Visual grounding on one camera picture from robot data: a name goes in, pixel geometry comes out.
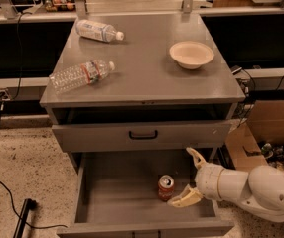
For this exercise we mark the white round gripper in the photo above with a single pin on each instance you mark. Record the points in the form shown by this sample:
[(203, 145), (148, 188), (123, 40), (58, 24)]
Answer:
[(208, 179)]

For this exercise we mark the red coke can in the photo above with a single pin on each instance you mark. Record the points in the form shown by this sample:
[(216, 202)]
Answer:
[(165, 187)]

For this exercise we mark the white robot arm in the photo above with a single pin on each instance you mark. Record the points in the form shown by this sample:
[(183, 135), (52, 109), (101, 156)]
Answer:
[(259, 191)]

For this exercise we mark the grey top drawer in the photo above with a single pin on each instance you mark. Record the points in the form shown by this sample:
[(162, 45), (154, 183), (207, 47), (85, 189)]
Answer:
[(114, 136)]

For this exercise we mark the grey open middle drawer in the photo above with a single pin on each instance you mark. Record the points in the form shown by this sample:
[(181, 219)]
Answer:
[(118, 198)]

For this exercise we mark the grey drawer cabinet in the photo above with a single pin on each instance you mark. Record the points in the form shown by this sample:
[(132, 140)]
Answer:
[(147, 85)]

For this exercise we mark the brown cardboard box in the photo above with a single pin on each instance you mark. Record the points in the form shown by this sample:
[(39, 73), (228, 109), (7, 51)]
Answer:
[(265, 124)]

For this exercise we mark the white paper bowl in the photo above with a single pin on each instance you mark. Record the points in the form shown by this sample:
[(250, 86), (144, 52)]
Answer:
[(191, 55)]

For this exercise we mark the clear crushed water bottle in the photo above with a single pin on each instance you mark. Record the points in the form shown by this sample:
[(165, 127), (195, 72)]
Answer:
[(80, 75)]

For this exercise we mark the black bar on floor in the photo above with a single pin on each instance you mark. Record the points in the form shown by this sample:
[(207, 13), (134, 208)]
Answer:
[(28, 205)]

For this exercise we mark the white labelled plastic bottle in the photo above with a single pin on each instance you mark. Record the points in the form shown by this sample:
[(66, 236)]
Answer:
[(98, 31)]

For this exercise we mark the black drawer handle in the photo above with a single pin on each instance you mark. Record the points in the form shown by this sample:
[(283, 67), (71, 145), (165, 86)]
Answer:
[(143, 136)]

